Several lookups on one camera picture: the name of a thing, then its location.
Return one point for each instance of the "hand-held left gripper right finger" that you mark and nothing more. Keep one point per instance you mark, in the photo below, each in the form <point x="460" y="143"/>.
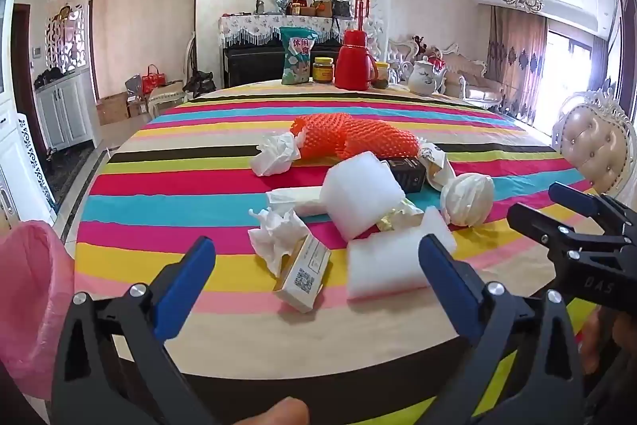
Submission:
<point x="448" y="288"/>

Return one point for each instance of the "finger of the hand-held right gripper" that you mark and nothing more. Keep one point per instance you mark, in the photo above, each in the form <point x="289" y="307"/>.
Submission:
<point x="572" y="198"/>
<point x="537" y="226"/>

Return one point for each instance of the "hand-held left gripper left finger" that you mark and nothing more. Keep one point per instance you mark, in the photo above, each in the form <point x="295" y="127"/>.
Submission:
<point x="185" y="285"/>

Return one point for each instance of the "white paper wrapper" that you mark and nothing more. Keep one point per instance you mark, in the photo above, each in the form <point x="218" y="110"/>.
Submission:
<point x="438" y="161"/>

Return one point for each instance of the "pink trash bin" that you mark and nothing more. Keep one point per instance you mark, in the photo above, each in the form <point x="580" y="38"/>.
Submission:
<point x="30" y="305"/>

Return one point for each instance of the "white tissue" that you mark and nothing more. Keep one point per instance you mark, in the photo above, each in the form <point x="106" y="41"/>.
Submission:
<point x="273" y="153"/>
<point x="273" y="233"/>

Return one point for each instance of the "orange foam net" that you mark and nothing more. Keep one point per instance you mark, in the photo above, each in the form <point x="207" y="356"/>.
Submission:
<point x="318" y="138"/>
<point x="383" y="141"/>

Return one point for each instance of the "person's right hand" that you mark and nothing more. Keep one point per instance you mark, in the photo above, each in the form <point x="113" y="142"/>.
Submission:
<point x="604" y="345"/>

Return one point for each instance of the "person's left hand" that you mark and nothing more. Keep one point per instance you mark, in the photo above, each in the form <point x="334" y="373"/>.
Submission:
<point x="281" y="412"/>

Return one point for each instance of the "beige tufted chair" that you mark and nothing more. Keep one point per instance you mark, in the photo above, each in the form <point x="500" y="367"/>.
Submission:
<point x="597" y="146"/>

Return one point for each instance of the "white foam block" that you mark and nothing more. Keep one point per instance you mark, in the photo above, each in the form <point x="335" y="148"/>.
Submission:
<point x="361" y="196"/>
<point x="393" y="263"/>

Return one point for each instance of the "gold foil wrapper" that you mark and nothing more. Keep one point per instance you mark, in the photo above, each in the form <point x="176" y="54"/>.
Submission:
<point x="398" y="215"/>

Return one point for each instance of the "striped tablecloth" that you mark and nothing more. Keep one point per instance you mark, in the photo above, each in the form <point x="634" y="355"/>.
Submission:
<point x="199" y="186"/>

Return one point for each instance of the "small cream cardboard box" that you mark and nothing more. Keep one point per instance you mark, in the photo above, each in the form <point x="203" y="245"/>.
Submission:
<point x="303" y="278"/>

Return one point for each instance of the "black cardboard box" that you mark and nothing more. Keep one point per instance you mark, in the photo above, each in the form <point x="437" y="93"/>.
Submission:
<point x="408" y="176"/>

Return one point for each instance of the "brown curtain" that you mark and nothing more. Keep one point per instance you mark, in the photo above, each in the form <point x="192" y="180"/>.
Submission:
<point x="517" y="56"/>

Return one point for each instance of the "cream ornate sofa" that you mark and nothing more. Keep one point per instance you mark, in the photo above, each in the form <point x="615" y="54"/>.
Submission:
<point x="473" y="81"/>

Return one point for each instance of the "white teapot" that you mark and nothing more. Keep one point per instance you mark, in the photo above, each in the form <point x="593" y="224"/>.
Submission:
<point x="424" y="79"/>

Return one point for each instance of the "cream cushioned stool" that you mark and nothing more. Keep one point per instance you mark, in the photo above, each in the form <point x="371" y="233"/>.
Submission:
<point x="166" y="95"/>

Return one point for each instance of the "dark bag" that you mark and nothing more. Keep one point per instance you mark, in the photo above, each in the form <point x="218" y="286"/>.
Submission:
<point x="199" y="84"/>

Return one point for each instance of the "silver gift bag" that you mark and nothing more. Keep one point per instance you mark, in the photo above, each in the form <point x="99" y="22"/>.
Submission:
<point x="134" y="85"/>

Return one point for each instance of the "red bag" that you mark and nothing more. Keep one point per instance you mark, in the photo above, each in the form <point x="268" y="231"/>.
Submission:
<point x="152" y="81"/>

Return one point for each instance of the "dark pickle jar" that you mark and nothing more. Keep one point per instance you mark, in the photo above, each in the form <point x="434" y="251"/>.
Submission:
<point x="382" y="76"/>

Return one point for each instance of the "low white cabinet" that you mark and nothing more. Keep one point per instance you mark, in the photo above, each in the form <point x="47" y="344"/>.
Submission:
<point x="64" y="106"/>

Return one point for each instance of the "tall white cabinet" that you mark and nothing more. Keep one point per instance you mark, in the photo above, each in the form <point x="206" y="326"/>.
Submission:
<point x="10" y="156"/>

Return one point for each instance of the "black piano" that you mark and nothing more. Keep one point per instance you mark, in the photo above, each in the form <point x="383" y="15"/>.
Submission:
<point x="254" y="64"/>

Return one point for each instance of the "white ornate chair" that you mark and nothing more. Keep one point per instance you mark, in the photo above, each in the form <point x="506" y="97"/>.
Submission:
<point x="190" y="51"/>

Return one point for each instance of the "red thermos jug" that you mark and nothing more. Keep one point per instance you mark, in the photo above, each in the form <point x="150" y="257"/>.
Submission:
<point x="354" y="61"/>

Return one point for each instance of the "yellow lid jar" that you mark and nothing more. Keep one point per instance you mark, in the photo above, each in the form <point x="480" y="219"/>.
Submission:
<point x="322" y="70"/>

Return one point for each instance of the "green snack bag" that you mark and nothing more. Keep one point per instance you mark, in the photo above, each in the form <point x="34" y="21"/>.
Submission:
<point x="297" y="56"/>

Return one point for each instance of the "floral lace piano cover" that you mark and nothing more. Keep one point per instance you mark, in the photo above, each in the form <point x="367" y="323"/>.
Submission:
<point x="249" y="26"/>

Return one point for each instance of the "black handbag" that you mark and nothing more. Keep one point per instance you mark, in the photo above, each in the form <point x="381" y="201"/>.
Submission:
<point x="341" y="6"/>

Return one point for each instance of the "wicker basket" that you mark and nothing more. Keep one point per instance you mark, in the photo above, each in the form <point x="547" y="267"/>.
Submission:
<point x="307" y="7"/>

